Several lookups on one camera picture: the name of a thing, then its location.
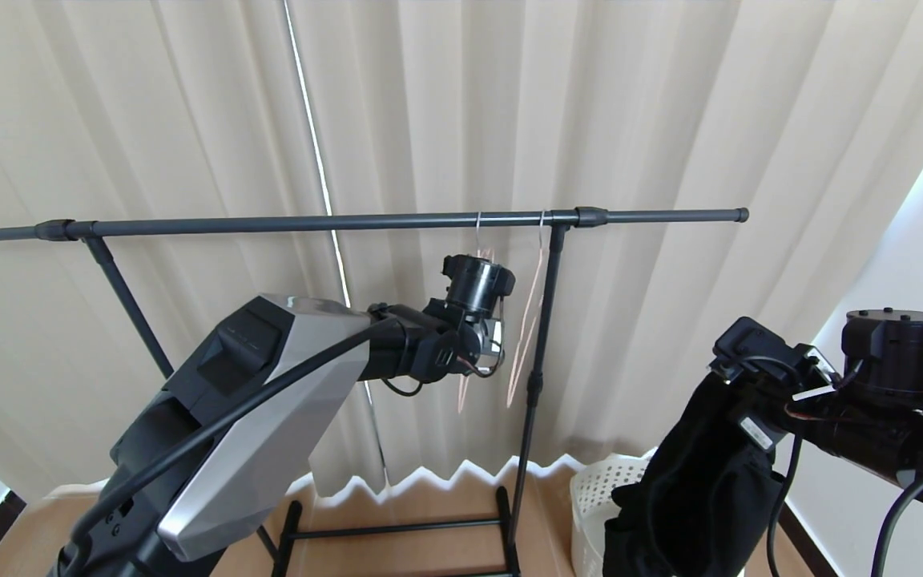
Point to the white laundry basket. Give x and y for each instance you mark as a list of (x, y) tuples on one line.
[(594, 497)]

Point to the black garment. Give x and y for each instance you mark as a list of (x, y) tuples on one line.
[(694, 497)]

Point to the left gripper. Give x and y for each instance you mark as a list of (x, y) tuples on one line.
[(489, 344)]

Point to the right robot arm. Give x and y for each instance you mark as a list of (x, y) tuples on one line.
[(894, 353)]

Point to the black clothes rack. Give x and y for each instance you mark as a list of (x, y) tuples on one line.
[(269, 223)]

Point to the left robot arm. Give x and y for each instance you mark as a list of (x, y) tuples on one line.
[(285, 433)]

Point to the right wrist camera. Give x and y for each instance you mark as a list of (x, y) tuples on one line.
[(758, 349)]

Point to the pink clothes hanger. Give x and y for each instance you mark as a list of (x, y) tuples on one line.
[(477, 232), (542, 232)]

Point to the beige curtain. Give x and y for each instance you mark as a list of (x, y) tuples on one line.
[(670, 120)]

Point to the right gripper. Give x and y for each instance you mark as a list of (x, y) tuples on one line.
[(758, 421)]

